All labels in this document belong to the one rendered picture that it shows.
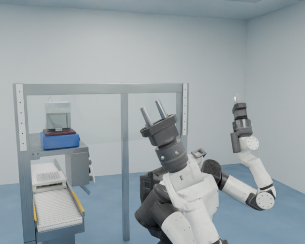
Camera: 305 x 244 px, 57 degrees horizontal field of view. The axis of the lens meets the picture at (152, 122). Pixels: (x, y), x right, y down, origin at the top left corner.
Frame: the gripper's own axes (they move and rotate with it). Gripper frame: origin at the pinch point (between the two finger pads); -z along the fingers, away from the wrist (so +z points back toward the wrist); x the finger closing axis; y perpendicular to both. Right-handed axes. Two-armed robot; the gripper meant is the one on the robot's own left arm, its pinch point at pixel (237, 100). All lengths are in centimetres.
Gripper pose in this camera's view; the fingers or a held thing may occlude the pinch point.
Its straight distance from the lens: 148.9
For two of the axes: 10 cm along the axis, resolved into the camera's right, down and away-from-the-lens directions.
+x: -1.4, -2.5, -9.6
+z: 0.8, 9.6, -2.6
